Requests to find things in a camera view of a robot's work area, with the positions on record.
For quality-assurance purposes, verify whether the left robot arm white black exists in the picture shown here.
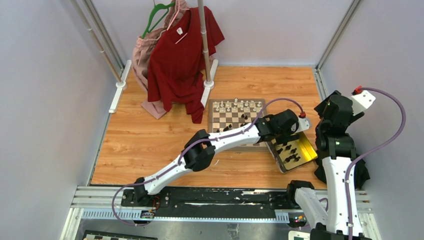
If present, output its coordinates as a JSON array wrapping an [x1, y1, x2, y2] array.
[[133, 109, 311, 207]]

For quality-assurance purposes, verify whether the black mounting rail base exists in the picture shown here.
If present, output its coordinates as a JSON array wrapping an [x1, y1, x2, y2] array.
[[118, 186, 300, 219]]

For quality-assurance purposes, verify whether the wooden chess board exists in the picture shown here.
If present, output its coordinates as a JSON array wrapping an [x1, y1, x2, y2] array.
[[207, 107, 267, 133]]

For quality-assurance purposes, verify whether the red t-shirt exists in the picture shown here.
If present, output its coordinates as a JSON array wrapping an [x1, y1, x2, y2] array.
[[147, 7, 205, 124]]

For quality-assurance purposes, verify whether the white clothes rack frame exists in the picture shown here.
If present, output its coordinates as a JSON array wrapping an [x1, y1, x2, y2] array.
[[71, 0, 219, 114]]

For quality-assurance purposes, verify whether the white chess piece row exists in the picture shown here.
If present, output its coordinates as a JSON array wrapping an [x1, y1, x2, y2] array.
[[209, 98, 266, 114]]

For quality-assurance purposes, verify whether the pink garment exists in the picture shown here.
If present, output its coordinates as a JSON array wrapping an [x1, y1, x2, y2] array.
[[131, 0, 190, 120]]

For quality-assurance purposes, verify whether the green clothes hanger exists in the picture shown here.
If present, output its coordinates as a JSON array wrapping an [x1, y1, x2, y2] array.
[[140, 2, 176, 39]]

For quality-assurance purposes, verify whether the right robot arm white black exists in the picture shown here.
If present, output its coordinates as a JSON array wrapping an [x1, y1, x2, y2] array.
[[285, 90, 376, 240]]

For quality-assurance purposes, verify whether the gold metal tray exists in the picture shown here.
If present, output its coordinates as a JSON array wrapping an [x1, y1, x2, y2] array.
[[266, 132, 318, 174]]

